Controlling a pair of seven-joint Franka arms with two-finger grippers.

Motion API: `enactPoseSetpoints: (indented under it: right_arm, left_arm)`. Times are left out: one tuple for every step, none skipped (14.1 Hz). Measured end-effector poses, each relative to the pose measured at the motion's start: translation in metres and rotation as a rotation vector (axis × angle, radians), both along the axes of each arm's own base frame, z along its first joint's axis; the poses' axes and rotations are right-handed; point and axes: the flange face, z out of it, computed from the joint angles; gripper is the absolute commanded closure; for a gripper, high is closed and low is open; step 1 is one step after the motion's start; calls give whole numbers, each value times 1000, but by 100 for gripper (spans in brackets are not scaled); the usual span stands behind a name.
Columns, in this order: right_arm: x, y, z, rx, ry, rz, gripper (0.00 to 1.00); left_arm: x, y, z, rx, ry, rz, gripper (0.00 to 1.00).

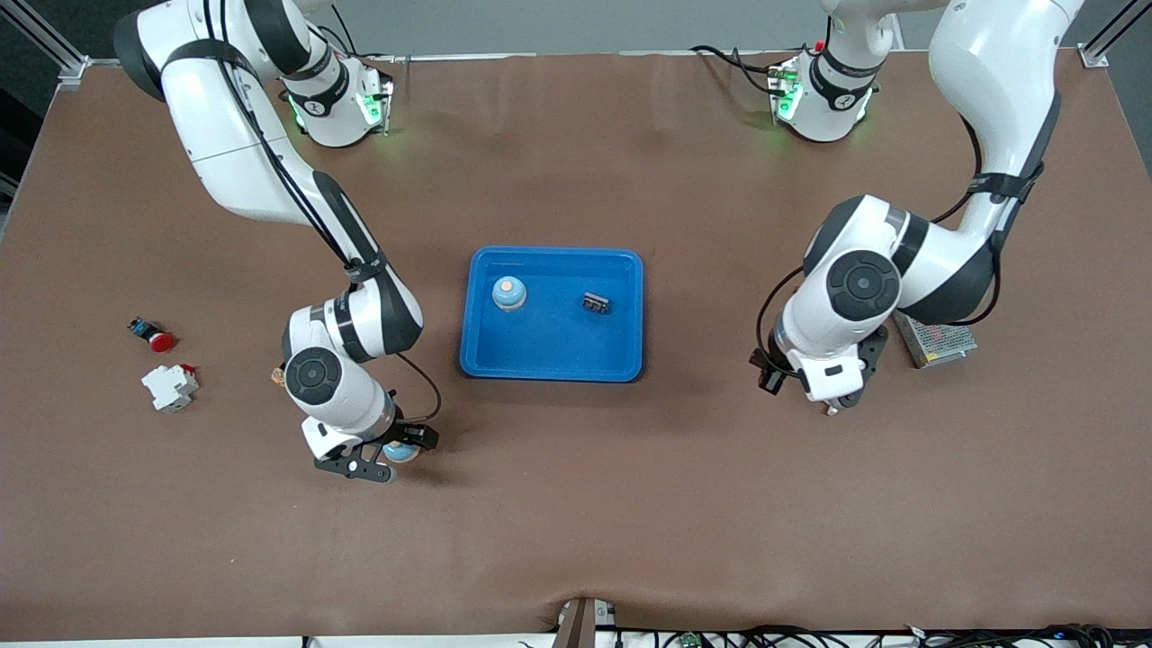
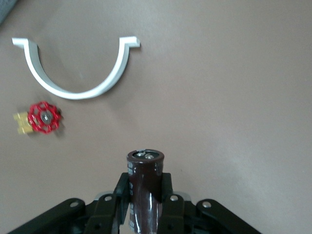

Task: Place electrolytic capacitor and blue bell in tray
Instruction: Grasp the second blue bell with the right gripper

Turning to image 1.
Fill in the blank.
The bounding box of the blue plastic tray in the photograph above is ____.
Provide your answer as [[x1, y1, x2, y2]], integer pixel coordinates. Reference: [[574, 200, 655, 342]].
[[459, 246, 645, 383]]

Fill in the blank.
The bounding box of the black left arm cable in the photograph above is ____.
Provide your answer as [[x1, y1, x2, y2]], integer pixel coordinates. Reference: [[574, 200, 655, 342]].
[[754, 112, 1004, 361]]

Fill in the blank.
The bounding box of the red push button blue base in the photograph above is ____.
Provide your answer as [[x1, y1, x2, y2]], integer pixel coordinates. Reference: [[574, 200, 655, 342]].
[[129, 317, 177, 354]]

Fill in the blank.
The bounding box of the brown table cover mat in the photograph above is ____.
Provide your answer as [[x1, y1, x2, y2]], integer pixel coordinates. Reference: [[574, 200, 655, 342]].
[[0, 49, 1152, 642]]

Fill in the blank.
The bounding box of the grey metal mount bracket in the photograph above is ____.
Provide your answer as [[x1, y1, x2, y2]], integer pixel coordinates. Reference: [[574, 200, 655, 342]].
[[552, 597, 618, 648]]

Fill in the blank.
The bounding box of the aluminium frame profile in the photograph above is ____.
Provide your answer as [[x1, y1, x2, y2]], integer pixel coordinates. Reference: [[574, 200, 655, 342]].
[[1078, 0, 1152, 69], [0, 0, 93, 91]]

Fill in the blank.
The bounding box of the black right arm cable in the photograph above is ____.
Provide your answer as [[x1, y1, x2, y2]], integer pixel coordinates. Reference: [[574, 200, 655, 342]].
[[205, 0, 443, 424]]

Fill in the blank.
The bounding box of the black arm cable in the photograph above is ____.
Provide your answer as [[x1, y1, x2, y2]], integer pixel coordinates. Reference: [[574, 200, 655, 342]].
[[754, 112, 1004, 361], [205, 0, 443, 424]]

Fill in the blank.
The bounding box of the white circuit breaker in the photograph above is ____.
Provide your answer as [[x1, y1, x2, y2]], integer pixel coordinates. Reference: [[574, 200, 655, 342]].
[[140, 363, 201, 414]]

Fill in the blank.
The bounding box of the metal mesh power supply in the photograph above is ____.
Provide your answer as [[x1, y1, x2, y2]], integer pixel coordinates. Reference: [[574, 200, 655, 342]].
[[895, 310, 979, 370]]

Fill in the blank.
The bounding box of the black base cable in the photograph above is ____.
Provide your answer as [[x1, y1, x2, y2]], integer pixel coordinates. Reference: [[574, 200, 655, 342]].
[[691, 45, 784, 95], [328, 4, 397, 64]]

